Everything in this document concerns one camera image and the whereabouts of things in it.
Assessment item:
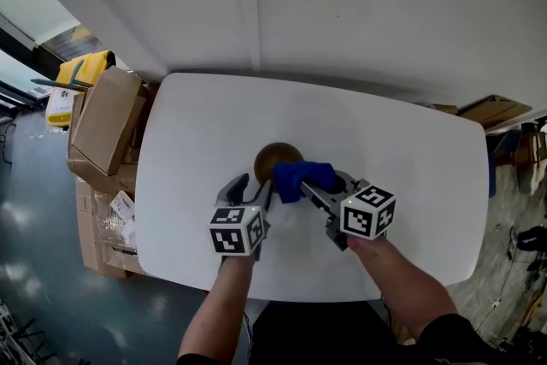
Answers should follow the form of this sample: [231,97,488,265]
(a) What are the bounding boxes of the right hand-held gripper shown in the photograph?
[301,171,397,251]

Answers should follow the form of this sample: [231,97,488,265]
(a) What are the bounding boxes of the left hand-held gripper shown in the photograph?
[208,173,274,262]

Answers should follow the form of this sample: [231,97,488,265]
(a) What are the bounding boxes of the blue cloth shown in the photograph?
[272,161,338,205]

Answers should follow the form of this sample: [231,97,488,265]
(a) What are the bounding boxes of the brown round bowl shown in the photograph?
[254,142,305,187]

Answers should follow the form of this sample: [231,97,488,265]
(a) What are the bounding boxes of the person's left forearm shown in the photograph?
[179,254,257,362]

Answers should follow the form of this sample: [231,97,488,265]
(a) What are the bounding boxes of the person's right forearm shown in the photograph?
[345,237,461,341]

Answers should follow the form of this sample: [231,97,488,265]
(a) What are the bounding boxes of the crumpled white packing papers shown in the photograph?
[121,217,138,250]

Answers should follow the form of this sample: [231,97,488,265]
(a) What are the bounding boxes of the white paper slip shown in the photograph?
[109,190,136,220]

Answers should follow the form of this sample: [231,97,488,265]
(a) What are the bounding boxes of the person's black shirt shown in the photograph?
[177,298,505,365]

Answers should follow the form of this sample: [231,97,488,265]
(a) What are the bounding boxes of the wooden slatted board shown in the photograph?
[384,298,418,346]

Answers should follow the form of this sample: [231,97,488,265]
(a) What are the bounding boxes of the flat cardboard box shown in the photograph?
[70,66,144,178]

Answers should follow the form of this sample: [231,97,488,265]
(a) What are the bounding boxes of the large plain cardboard box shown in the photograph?
[66,83,150,196]

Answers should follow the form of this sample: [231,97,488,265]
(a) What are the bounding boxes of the blue chair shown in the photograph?
[485,127,525,200]

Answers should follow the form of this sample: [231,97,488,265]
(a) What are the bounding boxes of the brown cardboard sheet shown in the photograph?
[456,94,533,130]

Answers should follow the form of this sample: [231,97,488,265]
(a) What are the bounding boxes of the yellow bin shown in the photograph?
[45,50,117,129]

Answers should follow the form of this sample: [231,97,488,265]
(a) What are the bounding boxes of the wooden side shelf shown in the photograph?
[511,127,547,168]

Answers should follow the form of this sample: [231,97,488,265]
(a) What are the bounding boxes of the black bag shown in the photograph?
[515,225,547,250]

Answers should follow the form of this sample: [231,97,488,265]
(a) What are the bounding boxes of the thin cable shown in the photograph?
[242,309,255,356]

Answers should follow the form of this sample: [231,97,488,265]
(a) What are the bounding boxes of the grey long-handled tool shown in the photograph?
[29,58,93,91]

